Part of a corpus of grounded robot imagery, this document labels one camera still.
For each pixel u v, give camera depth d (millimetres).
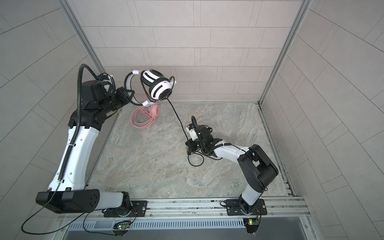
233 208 708
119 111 599
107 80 584
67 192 368
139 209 708
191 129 772
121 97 578
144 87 582
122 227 639
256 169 450
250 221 693
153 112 1024
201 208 725
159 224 1051
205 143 679
